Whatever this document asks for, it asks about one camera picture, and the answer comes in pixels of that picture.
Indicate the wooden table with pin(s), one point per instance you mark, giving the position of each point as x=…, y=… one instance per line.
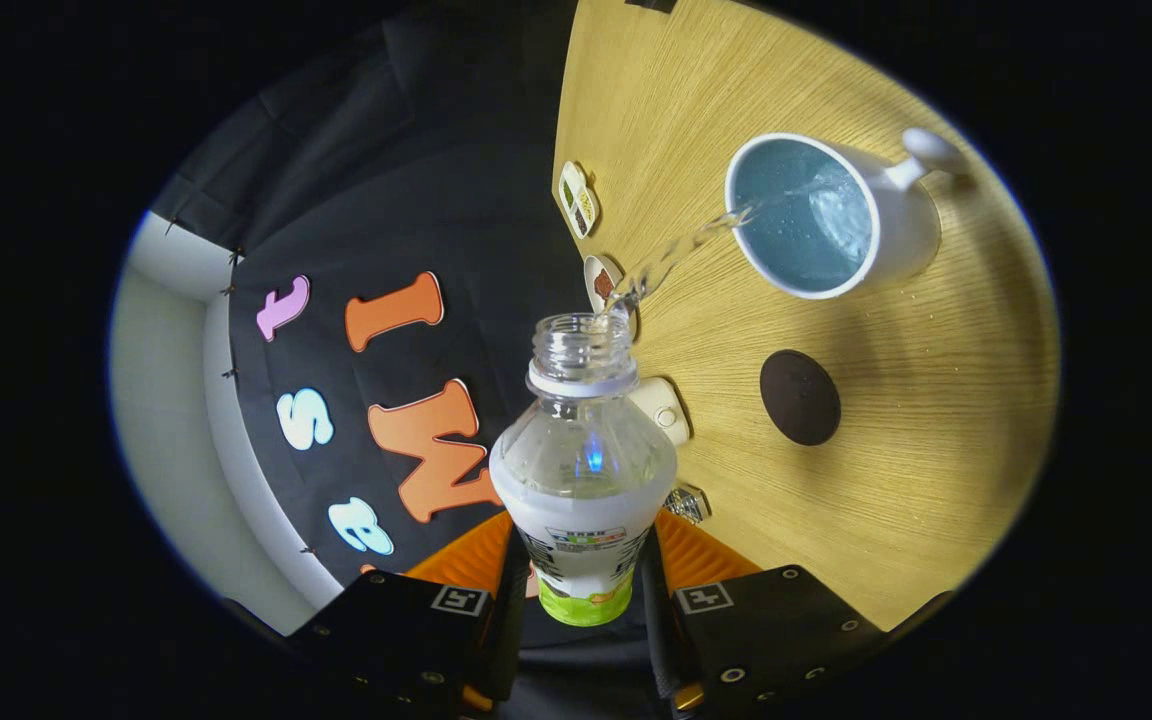
x=936, y=480

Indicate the dark round coaster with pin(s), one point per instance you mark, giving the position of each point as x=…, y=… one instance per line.
x=801, y=398

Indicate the clear plastic juice bottle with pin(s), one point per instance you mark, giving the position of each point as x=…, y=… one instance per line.
x=581, y=470

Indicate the red dried meat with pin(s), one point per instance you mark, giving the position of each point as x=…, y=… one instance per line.
x=604, y=284

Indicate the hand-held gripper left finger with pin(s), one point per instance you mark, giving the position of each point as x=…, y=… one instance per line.
x=508, y=620

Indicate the white oval plate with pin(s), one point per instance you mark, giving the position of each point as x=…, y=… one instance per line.
x=591, y=285

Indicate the white toaster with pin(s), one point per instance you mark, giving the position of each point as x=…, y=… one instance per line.
x=664, y=405

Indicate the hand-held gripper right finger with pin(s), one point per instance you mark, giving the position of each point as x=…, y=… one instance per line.
x=658, y=630

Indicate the black backdrop cloth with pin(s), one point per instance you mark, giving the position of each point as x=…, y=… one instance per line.
x=416, y=180

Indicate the white cup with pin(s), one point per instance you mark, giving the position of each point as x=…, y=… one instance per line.
x=911, y=240

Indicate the white divided bean dish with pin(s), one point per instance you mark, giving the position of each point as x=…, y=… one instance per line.
x=578, y=200

